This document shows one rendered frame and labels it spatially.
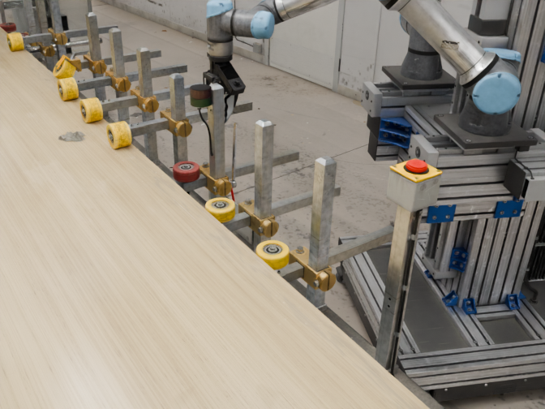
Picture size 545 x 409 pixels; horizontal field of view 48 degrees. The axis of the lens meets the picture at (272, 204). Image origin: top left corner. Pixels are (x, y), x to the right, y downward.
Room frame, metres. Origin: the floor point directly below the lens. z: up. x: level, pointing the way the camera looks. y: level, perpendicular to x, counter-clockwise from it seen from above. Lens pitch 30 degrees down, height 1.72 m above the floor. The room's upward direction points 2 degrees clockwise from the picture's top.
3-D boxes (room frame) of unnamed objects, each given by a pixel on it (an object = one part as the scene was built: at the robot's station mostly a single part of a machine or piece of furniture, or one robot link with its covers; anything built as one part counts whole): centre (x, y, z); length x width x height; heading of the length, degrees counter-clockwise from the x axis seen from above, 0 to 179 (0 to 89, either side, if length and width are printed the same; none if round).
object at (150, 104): (2.07, 0.47, 0.95); 0.13 x 0.06 x 0.05; 35
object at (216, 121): (1.64, 0.17, 0.92); 0.03 x 0.03 x 0.48; 35
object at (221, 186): (1.66, 0.19, 0.85); 0.13 x 0.06 x 0.05; 35
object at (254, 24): (1.76, 0.07, 1.30); 0.11 x 0.11 x 0.08; 74
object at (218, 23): (1.77, 0.16, 1.31); 0.09 x 0.08 x 0.11; 74
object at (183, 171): (1.62, 0.26, 0.85); 0.08 x 0.08 x 0.11
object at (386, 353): (1.02, -0.27, 0.93); 0.05 x 0.04 x 0.45; 35
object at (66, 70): (2.42, 0.87, 0.93); 0.09 x 0.08 x 0.09; 125
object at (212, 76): (1.78, 0.17, 1.15); 0.09 x 0.08 x 0.12; 34
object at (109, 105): (2.11, 0.44, 0.95); 0.50 x 0.04 x 0.04; 125
